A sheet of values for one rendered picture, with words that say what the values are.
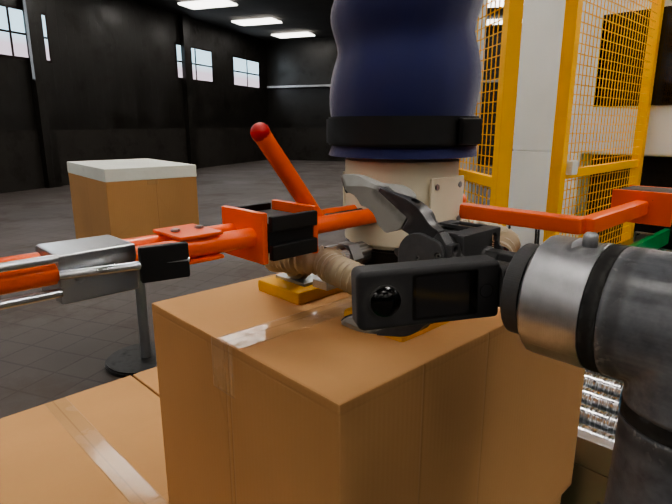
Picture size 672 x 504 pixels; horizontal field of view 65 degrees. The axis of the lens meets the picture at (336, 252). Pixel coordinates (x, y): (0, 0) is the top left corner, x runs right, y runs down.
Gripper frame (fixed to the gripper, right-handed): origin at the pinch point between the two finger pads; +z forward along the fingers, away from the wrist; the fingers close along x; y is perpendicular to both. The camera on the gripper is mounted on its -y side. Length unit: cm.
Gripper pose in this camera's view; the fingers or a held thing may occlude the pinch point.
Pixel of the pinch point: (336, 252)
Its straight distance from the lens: 52.5
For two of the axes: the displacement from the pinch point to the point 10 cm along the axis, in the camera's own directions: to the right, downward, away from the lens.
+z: -7.0, -1.7, 7.0
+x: 0.0, -9.7, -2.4
